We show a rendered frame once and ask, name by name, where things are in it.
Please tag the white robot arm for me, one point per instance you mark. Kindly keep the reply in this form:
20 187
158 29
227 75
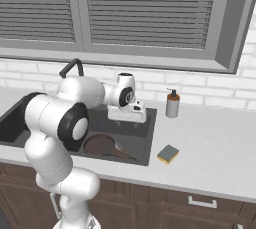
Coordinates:
50 123

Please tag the grey soap dispenser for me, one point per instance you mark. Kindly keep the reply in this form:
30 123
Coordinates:
172 105

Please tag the grey and yellow sponge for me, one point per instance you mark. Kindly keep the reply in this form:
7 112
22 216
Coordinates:
168 154

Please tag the grey window frame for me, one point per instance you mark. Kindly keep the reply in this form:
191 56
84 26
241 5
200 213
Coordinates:
80 13

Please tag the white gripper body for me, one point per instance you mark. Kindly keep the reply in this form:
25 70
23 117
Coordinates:
126 115

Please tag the brown panel under sink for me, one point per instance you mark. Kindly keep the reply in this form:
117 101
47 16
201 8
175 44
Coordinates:
136 192

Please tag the brown cupboard door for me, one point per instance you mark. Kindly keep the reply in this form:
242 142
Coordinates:
23 199
116 214
193 222

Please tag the black tap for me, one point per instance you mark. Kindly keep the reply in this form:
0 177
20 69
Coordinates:
75 63

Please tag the black sink basin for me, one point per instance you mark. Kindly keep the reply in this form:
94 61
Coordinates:
140 129

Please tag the brown drawer front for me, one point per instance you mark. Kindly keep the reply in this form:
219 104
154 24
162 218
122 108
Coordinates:
203 210

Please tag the grey wide window blind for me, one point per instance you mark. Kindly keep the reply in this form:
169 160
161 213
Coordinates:
146 9

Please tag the grey narrow window blind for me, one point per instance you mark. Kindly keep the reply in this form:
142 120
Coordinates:
33 6

